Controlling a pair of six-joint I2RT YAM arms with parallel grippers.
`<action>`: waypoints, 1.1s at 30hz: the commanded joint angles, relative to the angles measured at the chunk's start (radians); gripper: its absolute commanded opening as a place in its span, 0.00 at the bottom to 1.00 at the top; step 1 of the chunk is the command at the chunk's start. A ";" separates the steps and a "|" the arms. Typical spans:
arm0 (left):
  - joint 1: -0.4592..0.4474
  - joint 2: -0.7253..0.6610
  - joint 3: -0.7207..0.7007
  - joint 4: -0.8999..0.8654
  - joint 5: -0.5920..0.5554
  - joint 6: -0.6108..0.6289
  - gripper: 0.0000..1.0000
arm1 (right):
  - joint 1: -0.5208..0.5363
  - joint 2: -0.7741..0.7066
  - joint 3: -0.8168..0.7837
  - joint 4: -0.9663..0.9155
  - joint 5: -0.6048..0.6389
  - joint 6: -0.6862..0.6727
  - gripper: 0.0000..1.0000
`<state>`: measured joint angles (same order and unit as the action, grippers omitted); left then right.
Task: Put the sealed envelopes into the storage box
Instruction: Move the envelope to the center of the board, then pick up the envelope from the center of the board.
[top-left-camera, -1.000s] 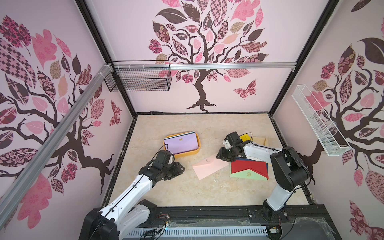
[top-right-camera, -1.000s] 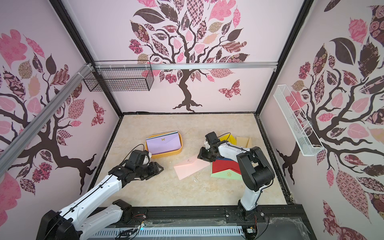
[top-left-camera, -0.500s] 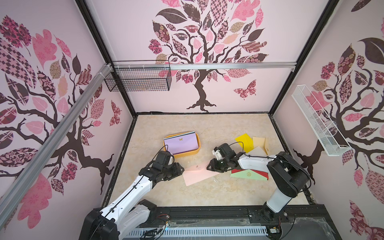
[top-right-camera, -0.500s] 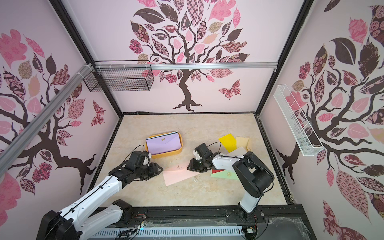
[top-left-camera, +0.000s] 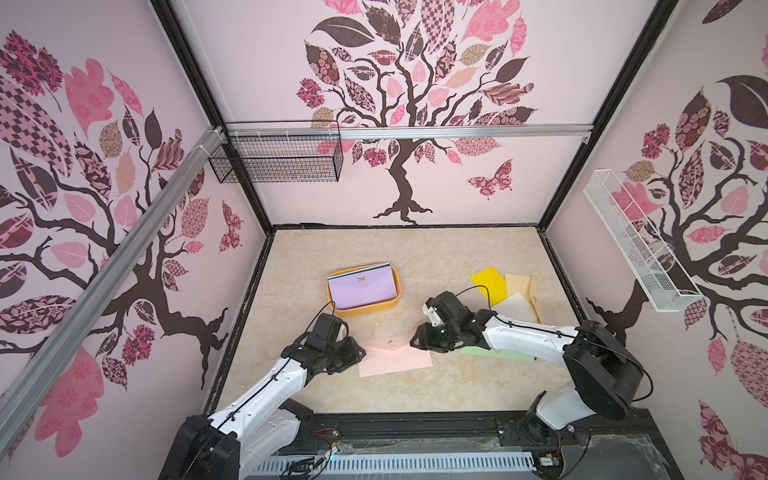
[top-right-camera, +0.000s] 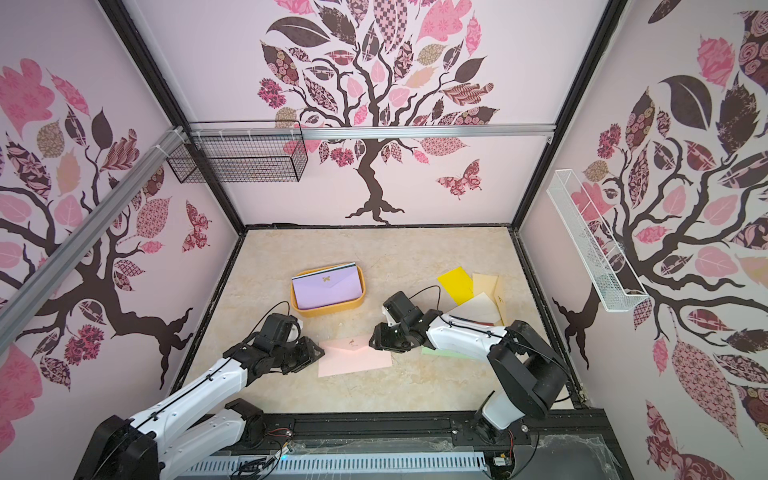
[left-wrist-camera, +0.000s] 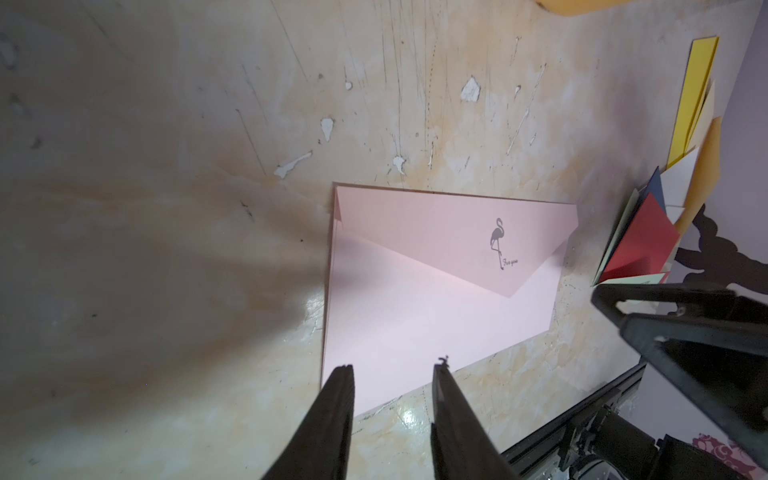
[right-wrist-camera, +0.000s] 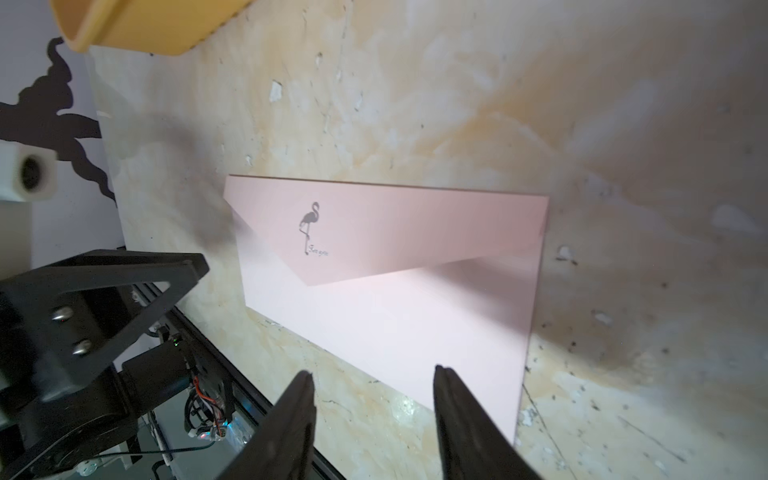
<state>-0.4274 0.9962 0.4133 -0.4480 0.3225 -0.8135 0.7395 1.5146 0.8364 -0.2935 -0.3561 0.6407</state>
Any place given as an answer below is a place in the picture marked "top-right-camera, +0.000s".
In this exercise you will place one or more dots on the white envelope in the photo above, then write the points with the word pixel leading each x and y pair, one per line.
pixel 479 309

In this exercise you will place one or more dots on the yellow plastic storage box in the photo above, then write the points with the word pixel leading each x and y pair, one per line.
pixel 332 308

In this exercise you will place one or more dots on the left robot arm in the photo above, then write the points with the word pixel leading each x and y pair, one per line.
pixel 180 408

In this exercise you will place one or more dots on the aluminium rail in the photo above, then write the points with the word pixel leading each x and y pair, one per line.
pixel 397 132
pixel 32 295

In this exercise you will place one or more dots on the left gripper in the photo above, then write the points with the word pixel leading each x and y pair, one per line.
pixel 306 345

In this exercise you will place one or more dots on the beige envelope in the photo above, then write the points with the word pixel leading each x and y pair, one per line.
pixel 492 286

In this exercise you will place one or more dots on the pink envelope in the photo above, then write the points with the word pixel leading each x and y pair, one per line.
pixel 351 355

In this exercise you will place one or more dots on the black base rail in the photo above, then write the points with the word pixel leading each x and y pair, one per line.
pixel 457 426

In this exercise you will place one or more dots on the black wire basket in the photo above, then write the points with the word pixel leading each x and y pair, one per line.
pixel 256 151

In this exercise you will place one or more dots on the white wire shelf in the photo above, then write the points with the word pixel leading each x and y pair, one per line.
pixel 582 209

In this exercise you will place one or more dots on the light green envelope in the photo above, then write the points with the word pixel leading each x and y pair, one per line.
pixel 445 353

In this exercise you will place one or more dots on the purple envelope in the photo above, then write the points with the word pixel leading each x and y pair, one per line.
pixel 328 286

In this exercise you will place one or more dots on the aluminium rail left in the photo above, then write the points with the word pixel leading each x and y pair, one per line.
pixel 32 295

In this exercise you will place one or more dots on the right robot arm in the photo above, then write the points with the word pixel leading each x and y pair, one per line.
pixel 530 372

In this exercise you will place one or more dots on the white cable duct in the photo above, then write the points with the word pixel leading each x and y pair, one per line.
pixel 335 466

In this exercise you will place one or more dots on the aluminium rail back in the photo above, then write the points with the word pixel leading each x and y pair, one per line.
pixel 397 132

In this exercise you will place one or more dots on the yellow envelope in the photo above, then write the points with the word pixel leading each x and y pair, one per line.
pixel 458 284

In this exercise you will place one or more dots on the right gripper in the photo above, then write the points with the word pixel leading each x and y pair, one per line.
pixel 388 338

